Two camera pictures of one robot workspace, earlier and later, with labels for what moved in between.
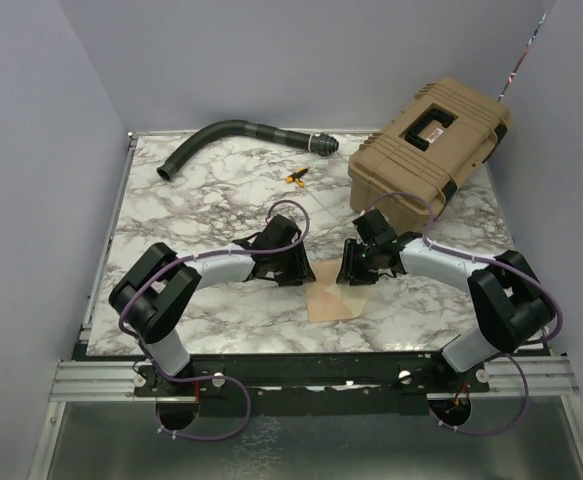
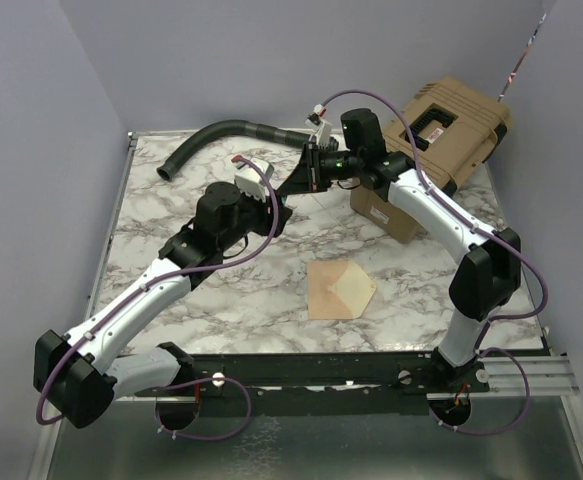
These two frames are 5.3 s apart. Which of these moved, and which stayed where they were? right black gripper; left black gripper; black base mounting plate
Moved: right black gripper; left black gripper
Stayed: black base mounting plate
